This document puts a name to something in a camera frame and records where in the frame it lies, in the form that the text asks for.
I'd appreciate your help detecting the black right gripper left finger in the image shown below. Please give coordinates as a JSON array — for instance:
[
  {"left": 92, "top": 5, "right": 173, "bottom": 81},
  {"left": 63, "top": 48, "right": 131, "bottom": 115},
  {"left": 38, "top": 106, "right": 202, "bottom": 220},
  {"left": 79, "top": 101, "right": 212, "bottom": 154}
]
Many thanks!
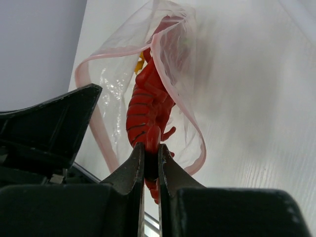
[{"left": 0, "top": 143, "right": 145, "bottom": 237}]

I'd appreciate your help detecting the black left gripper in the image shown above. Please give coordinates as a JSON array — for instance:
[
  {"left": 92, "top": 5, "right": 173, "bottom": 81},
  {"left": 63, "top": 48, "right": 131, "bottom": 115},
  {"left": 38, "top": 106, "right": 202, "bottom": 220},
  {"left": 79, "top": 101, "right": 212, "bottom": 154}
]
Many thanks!
[{"left": 0, "top": 83, "right": 102, "bottom": 184}]

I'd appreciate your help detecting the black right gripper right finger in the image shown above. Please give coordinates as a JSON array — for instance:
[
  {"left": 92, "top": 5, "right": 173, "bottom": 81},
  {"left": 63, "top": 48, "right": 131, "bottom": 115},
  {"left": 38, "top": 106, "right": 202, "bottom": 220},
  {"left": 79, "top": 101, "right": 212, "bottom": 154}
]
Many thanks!
[{"left": 158, "top": 144, "right": 311, "bottom": 237}]

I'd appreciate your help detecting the clear zip top bag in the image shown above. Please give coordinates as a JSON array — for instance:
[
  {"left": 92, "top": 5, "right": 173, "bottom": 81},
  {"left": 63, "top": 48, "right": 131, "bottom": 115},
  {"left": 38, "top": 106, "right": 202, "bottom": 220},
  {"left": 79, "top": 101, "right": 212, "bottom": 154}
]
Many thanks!
[{"left": 74, "top": 0, "right": 206, "bottom": 175}]

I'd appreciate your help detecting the red toy lobster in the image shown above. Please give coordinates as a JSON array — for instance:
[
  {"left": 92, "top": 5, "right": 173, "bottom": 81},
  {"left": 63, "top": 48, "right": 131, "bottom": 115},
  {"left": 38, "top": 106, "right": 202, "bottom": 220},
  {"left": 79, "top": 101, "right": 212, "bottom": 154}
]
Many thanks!
[{"left": 125, "top": 14, "right": 177, "bottom": 205}]

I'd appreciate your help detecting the orange toy food piece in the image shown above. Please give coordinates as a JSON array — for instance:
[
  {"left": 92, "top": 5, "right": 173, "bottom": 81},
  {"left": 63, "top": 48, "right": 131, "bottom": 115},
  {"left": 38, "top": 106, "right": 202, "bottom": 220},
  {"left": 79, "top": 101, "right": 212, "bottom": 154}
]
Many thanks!
[{"left": 134, "top": 52, "right": 145, "bottom": 75}]

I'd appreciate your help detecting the aluminium mounting rail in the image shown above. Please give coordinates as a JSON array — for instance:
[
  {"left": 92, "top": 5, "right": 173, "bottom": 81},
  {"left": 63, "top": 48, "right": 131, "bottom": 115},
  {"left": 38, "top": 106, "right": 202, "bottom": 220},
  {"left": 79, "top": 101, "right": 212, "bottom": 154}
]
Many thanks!
[{"left": 144, "top": 212, "right": 160, "bottom": 237}]

